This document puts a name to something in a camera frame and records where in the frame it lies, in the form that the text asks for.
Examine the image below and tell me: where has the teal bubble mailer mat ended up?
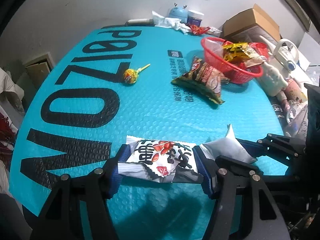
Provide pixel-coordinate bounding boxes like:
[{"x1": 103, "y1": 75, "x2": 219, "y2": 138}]
[{"x1": 10, "y1": 27, "x2": 283, "y2": 239}]

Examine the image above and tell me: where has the yellow snack packet in basket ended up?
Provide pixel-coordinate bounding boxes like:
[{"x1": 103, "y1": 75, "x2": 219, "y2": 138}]
[{"x1": 222, "y1": 42, "x2": 250, "y2": 62}]

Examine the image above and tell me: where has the yellow lollipop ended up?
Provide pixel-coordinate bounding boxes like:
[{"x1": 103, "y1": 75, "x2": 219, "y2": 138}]
[{"x1": 123, "y1": 64, "x2": 150, "y2": 85}]

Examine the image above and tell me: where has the white peanut snack packet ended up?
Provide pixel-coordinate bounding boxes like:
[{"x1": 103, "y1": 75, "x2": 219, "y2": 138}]
[{"x1": 118, "y1": 135, "x2": 203, "y2": 184}]

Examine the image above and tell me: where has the blue deer humidifier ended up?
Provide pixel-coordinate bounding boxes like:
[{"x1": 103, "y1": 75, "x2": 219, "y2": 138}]
[{"x1": 168, "y1": 2, "x2": 188, "y2": 23}]

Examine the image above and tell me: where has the clear plastic bag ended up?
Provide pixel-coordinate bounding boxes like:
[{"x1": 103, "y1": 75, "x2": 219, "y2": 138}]
[{"x1": 284, "y1": 102, "x2": 308, "y2": 141}]

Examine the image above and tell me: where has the red plastic basket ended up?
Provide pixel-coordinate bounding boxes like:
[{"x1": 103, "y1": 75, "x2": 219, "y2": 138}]
[{"x1": 201, "y1": 36, "x2": 263, "y2": 85}]

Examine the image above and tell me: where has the dark cereal snack bag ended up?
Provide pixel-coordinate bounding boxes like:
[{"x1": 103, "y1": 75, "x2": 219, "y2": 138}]
[{"x1": 171, "y1": 56, "x2": 230, "y2": 105}]

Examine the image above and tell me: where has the cardboard box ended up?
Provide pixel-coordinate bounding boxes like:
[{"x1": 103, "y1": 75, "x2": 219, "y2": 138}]
[{"x1": 222, "y1": 4, "x2": 280, "y2": 43}]

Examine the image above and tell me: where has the white water jug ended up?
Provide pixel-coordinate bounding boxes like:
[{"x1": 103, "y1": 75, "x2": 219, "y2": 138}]
[{"x1": 258, "y1": 35, "x2": 299, "y2": 96}]

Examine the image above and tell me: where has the beige snack packet in basket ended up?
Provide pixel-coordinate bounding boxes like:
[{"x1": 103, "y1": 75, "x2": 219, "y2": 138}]
[{"x1": 244, "y1": 53, "x2": 267, "y2": 68}]

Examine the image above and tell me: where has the red snack wrapper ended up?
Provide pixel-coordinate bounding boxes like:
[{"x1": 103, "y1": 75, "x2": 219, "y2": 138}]
[{"x1": 189, "y1": 24, "x2": 210, "y2": 36}]

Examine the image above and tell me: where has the framed wall picture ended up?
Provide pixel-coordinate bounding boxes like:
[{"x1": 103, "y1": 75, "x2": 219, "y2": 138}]
[{"x1": 284, "y1": 0, "x2": 312, "y2": 31}]

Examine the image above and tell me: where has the white lidded jar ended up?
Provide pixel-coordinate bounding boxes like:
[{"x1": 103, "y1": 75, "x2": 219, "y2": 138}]
[{"x1": 187, "y1": 10, "x2": 204, "y2": 27}]

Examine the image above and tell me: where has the crumpled white tissue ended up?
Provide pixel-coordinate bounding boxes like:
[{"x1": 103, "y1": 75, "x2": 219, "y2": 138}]
[{"x1": 152, "y1": 11, "x2": 191, "y2": 34}]

